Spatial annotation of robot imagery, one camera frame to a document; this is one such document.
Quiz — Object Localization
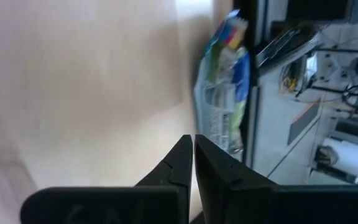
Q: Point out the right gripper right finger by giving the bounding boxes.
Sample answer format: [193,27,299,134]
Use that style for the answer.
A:
[194,134,358,224]

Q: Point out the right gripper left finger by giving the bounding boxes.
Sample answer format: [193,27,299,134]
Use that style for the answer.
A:
[19,134,194,224]

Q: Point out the blue green granola bar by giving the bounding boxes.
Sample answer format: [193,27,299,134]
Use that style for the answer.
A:
[193,9,251,162]

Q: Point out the white paper roll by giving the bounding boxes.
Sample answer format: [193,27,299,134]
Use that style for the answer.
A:
[314,136,358,184]

